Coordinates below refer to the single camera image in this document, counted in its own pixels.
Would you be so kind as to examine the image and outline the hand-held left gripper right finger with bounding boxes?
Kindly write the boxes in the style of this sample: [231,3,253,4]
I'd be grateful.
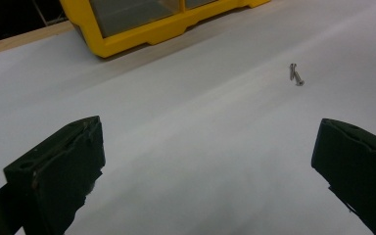
[310,117,376,235]

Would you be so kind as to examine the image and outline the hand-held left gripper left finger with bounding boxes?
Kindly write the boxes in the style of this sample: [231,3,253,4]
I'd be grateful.
[3,116,107,235]

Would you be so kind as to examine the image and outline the yellow drawer organizer cabinet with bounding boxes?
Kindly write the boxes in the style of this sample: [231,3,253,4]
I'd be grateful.
[59,0,271,59]

